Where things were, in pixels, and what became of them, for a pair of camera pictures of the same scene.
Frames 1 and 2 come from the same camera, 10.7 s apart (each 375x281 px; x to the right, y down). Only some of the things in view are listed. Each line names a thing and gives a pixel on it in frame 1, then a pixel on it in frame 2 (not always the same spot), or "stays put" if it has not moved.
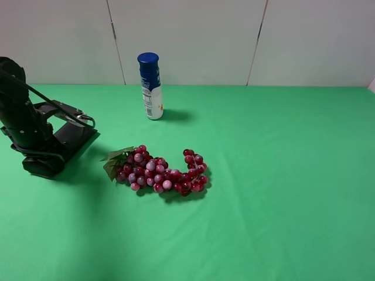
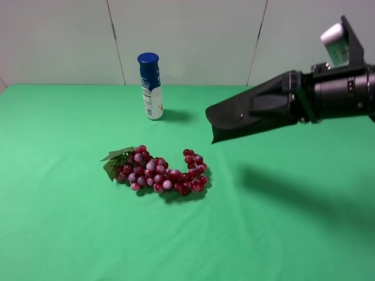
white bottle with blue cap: x=151 y=85 stays put
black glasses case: x=72 y=139 to x=263 y=107
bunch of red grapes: x=135 y=165 stays put
